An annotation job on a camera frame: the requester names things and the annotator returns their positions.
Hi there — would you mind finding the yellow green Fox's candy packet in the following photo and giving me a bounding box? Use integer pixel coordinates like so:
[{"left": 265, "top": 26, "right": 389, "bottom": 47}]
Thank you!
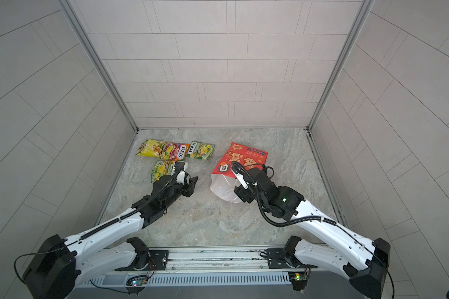
[{"left": 186, "top": 141, "right": 215, "bottom": 160}]

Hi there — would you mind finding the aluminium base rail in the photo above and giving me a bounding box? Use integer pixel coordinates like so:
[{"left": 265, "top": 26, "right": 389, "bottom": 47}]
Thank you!
[{"left": 59, "top": 244, "right": 373, "bottom": 275}]

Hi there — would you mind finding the red white paper bag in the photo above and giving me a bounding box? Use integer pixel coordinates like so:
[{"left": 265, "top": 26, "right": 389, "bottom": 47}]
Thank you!
[{"left": 210, "top": 142, "right": 268, "bottom": 203}]

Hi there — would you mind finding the left circuit board with LED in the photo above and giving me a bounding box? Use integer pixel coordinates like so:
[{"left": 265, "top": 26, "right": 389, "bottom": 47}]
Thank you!
[{"left": 126, "top": 275, "right": 148, "bottom": 287}]

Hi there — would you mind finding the yellow green chips packet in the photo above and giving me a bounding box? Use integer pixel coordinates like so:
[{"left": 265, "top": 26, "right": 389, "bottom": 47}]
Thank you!
[{"left": 135, "top": 140, "right": 168, "bottom": 158}]

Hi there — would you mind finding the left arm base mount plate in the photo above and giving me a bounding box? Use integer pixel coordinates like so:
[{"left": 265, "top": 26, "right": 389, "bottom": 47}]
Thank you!
[{"left": 115, "top": 250, "right": 170, "bottom": 271}]

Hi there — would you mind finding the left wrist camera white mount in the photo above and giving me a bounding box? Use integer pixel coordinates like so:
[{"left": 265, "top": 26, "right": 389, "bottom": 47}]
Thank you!
[{"left": 175, "top": 161, "right": 188, "bottom": 184}]

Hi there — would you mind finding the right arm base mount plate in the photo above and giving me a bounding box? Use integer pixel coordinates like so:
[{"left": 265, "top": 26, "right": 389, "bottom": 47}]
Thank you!
[{"left": 260, "top": 248, "right": 308, "bottom": 269}]

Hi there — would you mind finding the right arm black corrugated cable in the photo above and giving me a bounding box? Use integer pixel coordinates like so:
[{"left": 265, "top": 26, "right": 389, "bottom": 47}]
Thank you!
[{"left": 231, "top": 161, "right": 395, "bottom": 299}]

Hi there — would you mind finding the pink Fox's candy packet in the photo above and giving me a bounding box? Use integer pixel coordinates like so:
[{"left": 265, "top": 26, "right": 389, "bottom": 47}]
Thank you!
[{"left": 160, "top": 142, "right": 190, "bottom": 161}]

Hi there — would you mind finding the right circuit board with LED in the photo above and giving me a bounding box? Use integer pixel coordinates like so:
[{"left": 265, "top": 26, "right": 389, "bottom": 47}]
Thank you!
[{"left": 288, "top": 272, "right": 309, "bottom": 284}]

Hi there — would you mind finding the white ventilation grille strip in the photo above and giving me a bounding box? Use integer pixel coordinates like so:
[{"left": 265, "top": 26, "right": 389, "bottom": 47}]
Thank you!
[{"left": 81, "top": 272, "right": 290, "bottom": 289}]

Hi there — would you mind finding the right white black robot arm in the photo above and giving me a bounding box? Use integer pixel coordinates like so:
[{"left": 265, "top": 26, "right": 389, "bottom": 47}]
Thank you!
[{"left": 231, "top": 162, "right": 392, "bottom": 299}]

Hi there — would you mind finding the circuit board with led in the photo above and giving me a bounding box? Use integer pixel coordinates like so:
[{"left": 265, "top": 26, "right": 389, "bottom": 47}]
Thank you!
[
  {"left": 126, "top": 275, "right": 148, "bottom": 287},
  {"left": 288, "top": 272, "right": 309, "bottom": 284}
]

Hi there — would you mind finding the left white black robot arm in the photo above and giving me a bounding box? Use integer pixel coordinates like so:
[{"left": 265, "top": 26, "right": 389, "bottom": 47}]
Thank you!
[{"left": 20, "top": 170, "right": 198, "bottom": 299}]

